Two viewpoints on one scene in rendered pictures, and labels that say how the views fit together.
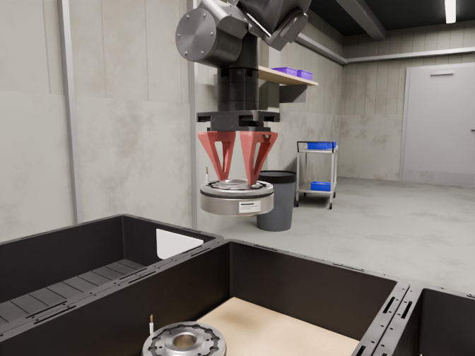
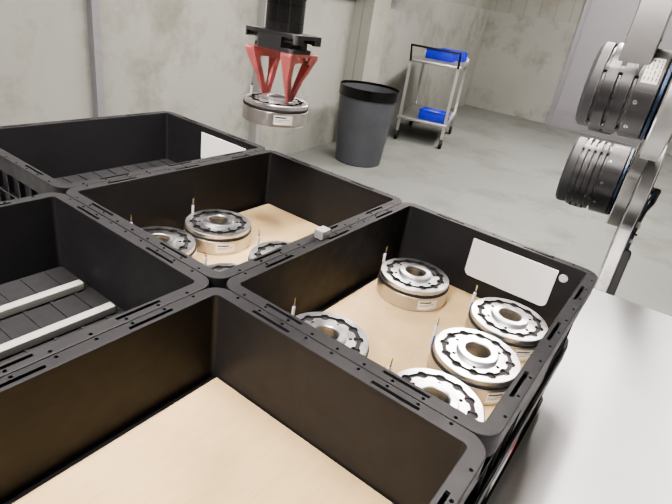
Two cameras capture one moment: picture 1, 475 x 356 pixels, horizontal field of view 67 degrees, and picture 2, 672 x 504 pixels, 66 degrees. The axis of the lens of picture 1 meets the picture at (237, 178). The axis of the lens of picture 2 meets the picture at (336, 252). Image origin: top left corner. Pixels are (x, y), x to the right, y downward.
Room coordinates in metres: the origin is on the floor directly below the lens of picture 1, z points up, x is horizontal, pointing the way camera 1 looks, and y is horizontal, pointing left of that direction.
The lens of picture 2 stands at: (-0.34, -0.08, 1.21)
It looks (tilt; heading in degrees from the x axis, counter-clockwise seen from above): 27 degrees down; 356
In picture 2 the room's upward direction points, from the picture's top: 9 degrees clockwise
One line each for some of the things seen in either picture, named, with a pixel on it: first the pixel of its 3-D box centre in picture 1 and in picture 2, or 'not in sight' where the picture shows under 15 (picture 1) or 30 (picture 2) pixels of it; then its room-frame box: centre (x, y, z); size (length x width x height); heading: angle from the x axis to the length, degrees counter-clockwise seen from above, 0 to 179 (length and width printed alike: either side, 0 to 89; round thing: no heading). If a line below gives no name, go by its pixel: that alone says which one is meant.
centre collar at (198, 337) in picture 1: (184, 342); (218, 220); (0.40, 0.07, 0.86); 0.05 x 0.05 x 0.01
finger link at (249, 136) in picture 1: (244, 150); (285, 69); (0.49, -0.01, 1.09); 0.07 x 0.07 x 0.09; 55
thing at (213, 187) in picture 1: (237, 186); (276, 101); (0.50, 0.00, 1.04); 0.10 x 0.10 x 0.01
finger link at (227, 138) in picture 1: (230, 150); (274, 66); (0.51, 0.01, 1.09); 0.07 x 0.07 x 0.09; 55
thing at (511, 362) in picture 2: not in sight; (476, 355); (0.14, -0.29, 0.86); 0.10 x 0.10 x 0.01
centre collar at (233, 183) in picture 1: (237, 183); (276, 98); (0.50, 0.00, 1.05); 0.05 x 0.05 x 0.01
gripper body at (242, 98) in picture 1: (237, 99); (285, 17); (0.50, 0.00, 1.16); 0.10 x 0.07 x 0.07; 55
